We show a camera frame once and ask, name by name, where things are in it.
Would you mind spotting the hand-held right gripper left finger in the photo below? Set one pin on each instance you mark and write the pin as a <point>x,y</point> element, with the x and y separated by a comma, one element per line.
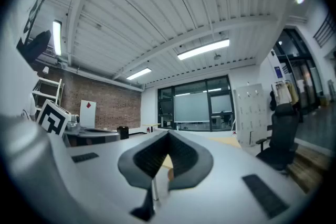
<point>105,173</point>

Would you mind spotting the long ceiling light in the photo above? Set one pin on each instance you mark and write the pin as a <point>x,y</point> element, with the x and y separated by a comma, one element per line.
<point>203,49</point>
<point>139,73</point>
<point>57,38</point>

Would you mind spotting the black floor box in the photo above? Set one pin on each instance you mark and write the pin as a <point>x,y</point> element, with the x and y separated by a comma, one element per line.
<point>122,133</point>

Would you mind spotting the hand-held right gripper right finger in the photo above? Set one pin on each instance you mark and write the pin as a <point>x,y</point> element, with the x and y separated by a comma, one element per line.
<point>223,183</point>

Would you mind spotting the black framed window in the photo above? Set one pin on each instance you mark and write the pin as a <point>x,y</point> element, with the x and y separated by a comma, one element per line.
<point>165,102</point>

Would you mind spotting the white panel with red diamond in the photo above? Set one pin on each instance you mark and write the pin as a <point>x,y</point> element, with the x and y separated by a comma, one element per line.
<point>88,115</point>

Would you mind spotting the black railing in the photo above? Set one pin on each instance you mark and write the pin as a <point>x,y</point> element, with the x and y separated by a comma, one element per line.
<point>325,31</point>

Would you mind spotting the large whiteboard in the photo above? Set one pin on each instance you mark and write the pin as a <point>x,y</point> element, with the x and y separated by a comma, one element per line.
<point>191,107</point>

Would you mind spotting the black framed glass doorway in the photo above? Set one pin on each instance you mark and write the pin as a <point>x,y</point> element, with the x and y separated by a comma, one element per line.
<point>302,78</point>

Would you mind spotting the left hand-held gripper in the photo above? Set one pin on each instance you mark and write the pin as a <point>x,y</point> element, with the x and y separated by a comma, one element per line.
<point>52,118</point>

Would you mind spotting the black office chair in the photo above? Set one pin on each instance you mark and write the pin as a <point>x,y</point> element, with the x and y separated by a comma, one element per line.
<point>283,133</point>

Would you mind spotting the clothes rack with coats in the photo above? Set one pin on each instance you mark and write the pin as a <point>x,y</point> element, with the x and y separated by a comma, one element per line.
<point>282,93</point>

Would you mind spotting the blue wall poster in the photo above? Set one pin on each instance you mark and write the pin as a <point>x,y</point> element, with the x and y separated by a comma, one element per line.
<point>278,72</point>

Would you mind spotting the red fire extinguisher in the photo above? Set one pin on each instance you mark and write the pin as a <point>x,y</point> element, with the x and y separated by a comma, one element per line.
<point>148,129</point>

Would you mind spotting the white locker cabinet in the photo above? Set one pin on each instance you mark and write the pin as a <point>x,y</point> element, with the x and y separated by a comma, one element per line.
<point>250,115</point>

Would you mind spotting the small whiteboard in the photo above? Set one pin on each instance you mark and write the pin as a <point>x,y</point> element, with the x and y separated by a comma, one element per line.
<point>221,103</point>

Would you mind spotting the small wooden side table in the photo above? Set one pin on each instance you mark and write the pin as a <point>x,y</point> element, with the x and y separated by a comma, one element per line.
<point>151,125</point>

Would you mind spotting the white metal shelf rack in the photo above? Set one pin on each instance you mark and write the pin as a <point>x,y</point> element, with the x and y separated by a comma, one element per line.
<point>48,91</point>

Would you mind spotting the round ceiling fixture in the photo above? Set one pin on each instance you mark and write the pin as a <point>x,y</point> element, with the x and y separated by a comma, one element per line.
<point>216,56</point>

